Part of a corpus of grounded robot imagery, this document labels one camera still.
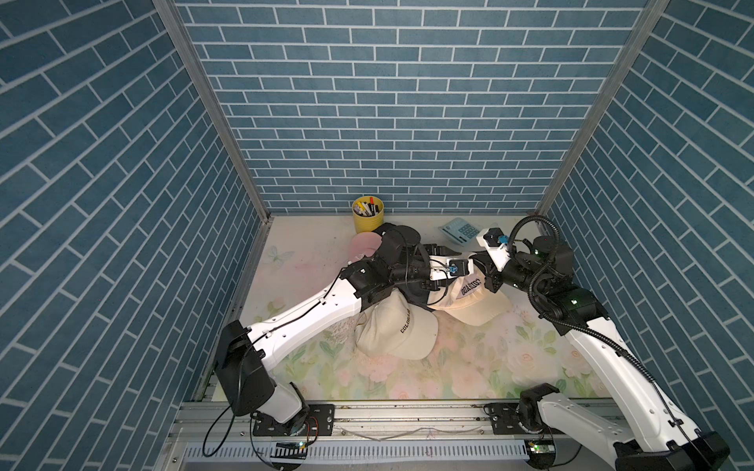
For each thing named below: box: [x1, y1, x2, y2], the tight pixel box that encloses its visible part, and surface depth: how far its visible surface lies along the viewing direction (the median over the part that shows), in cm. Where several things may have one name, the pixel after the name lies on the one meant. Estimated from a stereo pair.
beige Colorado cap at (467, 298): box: [428, 266, 512, 327], surface depth 82 cm
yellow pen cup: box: [351, 195, 384, 234], surface depth 110 cm
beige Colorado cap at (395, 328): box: [355, 288, 439, 361], surface depth 86 cm
